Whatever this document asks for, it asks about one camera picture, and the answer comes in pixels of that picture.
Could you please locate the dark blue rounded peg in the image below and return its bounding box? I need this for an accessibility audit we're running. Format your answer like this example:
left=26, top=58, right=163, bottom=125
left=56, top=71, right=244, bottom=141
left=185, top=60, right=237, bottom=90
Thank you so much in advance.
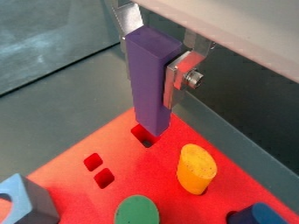
left=227, top=202, right=288, bottom=224

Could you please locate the light blue notched peg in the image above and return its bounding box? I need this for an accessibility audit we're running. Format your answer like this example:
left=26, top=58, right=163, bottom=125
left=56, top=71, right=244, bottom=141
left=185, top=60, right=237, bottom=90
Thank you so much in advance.
left=0, top=173, right=60, bottom=224

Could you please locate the purple rectangular block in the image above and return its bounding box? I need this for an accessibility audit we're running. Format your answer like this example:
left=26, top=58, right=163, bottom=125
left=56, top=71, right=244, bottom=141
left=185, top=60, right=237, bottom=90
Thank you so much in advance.
left=125, top=25, right=183, bottom=137

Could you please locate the green cylinder peg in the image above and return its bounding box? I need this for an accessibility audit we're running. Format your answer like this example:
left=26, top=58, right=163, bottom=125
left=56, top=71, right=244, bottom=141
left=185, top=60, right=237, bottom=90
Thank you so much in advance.
left=113, top=195, right=160, bottom=224

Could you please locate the yellow cylinder peg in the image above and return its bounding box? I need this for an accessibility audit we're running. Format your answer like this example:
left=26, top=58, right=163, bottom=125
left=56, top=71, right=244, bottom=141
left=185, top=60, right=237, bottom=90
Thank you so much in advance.
left=176, top=143, right=217, bottom=195

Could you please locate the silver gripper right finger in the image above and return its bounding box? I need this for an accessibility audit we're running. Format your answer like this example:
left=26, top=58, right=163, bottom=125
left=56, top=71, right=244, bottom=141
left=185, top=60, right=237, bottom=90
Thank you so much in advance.
left=163, top=29, right=213, bottom=109

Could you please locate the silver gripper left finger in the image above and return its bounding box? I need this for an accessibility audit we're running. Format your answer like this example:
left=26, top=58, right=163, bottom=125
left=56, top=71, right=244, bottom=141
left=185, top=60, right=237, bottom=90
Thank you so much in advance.
left=104, top=0, right=144, bottom=53

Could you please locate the red peg board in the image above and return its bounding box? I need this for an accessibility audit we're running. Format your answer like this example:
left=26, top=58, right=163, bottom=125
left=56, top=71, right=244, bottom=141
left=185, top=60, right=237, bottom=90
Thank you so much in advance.
left=28, top=110, right=299, bottom=224

